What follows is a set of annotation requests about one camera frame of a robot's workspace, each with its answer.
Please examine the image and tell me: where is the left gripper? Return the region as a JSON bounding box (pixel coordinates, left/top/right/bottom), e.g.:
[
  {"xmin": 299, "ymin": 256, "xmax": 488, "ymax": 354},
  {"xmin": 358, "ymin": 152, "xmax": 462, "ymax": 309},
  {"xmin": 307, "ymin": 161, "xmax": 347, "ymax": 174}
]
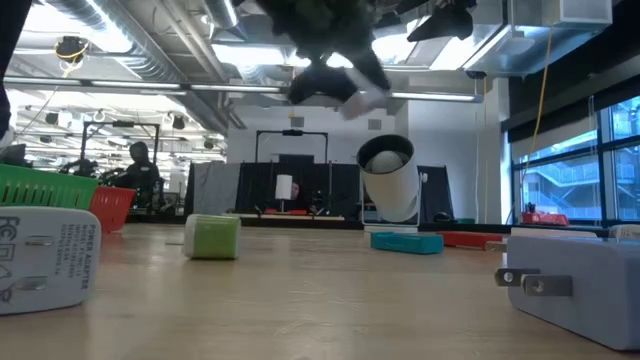
[{"xmin": 287, "ymin": 47, "xmax": 392, "ymax": 106}]

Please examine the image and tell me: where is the white pencil sharpener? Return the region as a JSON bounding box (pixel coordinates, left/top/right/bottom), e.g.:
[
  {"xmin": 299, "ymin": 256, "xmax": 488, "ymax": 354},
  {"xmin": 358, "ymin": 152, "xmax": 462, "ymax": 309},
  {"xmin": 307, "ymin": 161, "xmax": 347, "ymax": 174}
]
[{"xmin": 339, "ymin": 69, "xmax": 390, "ymax": 121}]

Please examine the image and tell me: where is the teal pencil sharpener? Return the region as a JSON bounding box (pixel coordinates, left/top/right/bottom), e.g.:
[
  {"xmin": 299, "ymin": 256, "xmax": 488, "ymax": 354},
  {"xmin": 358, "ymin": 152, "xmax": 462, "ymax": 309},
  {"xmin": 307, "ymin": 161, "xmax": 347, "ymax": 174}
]
[{"xmin": 370, "ymin": 231, "xmax": 445, "ymax": 256}]

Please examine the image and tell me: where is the red pencil sharpener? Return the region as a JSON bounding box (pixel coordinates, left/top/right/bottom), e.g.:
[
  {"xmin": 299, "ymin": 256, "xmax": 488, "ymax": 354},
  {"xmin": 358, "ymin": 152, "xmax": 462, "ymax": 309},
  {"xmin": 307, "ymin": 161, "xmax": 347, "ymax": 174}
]
[{"xmin": 439, "ymin": 230, "xmax": 505, "ymax": 250}]

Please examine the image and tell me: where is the green white power adapter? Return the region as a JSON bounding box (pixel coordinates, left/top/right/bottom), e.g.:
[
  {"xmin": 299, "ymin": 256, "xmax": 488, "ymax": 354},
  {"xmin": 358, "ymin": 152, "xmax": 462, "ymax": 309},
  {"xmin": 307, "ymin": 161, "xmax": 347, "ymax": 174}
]
[
  {"xmin": 0, "ymin": 206, "xmax": 103, "ymax": 317},
  {"xmin": 183, "ymin": 213, "xmax": 242, "ymax": 261}
]

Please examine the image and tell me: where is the long linear ceiling light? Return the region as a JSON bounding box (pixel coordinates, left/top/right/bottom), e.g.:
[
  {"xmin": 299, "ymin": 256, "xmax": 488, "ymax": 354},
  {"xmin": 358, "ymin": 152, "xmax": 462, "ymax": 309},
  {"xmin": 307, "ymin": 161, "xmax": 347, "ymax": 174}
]
[{"xmin": 0, "ymin": 74, "xmax": 485, "ymax": 104}]

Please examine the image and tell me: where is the black curtain partition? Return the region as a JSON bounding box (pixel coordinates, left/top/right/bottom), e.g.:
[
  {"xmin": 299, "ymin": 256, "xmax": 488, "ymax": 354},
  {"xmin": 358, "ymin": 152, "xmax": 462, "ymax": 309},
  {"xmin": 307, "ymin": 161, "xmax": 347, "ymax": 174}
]
[{"xmin": 234, "ymin": 160, "xmax": 454, "ymax": 225}]

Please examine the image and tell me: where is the white cylindrical spot lamp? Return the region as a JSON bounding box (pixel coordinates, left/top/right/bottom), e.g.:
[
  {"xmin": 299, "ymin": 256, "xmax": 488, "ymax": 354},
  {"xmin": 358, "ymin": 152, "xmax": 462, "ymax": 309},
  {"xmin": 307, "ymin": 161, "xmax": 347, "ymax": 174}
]
[{"xmin": 356, "ymin": 133, "xmax": 430, "ymax": 235}]

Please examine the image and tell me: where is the person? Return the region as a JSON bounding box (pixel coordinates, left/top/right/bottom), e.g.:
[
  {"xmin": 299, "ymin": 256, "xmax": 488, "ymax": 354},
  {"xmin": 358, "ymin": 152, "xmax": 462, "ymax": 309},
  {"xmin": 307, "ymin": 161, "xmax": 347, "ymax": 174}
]
[
  {"xmin": 122, "ymin": 140, "xmax": 162, "ymax": 209},
  {"xmin": 288, "ymin": 180, "xmax": 314, "ymax": 214},
  {"xmin": 0, "ymin": 0, "xmax": 32, "ymax": 140}
]

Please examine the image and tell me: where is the white cylinder lamp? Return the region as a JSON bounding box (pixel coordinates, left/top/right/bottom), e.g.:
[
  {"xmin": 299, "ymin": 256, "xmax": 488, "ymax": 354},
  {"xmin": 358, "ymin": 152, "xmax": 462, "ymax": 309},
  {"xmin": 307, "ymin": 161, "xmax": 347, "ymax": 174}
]
[{"xmin": 275, "ymin": 173, "xmax": 294, "ymax": 201}]

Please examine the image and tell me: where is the gray cloth cover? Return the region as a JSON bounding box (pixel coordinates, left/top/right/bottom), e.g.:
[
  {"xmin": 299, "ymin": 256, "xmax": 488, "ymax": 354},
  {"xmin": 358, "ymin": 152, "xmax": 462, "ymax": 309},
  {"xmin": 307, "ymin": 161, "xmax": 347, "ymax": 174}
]
[{"xmin": 185, "ymin": 160, "xmax": 242, "ymax": 217}]

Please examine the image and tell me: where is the large window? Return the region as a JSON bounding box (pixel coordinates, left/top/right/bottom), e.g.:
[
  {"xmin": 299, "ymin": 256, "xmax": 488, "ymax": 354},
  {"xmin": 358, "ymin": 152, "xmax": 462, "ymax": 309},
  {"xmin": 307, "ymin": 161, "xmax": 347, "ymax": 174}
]
[{"xmin": 509, "ymin": 94, "xmax": 640, "ymax": 224}]

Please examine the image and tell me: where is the red plastic basket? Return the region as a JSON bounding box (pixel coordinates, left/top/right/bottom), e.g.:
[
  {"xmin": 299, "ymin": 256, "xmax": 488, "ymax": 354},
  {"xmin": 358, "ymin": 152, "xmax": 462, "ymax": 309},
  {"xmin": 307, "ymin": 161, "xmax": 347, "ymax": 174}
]
[{"xmin": 88, "ymin": 185, "xmax": 137, "ymax": 235}]

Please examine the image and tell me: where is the green plastic basket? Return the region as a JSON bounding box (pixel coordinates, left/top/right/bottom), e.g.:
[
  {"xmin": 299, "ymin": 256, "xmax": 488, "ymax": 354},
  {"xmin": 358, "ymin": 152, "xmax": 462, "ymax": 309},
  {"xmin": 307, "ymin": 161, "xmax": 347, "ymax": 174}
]
[{"xmin": 0, "ymin": 163, "xmax": 100, "ymax": 211}]

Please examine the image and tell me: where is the silver air duct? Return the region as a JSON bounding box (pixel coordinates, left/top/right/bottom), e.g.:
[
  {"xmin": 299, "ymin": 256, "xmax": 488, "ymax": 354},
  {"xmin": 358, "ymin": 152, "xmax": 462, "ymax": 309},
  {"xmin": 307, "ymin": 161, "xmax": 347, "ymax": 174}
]
[{"xmin": 404, "ymin": 0, "xmax": 614, "ymax": 76}]

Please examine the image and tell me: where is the black robot rig frame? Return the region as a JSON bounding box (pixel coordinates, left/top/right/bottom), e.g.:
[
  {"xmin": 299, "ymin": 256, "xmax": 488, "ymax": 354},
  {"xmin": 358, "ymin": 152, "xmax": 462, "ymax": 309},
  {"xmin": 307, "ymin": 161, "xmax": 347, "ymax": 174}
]
[
  {"xmin": 79, "ymin": 119, "xmax": 161, "ymax": 176},
  {"xmin": 254, "ymin": 128, "xmax": 330, "ymax": 166}
]

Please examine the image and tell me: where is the black ceiling device yellow cable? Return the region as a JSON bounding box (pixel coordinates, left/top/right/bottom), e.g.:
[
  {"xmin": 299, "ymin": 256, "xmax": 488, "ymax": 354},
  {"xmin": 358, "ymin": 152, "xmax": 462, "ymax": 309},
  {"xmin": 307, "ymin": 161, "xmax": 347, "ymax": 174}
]
[{"xmin": 53, "ymin": 34, "xmax": 91, "ymax": 65}]

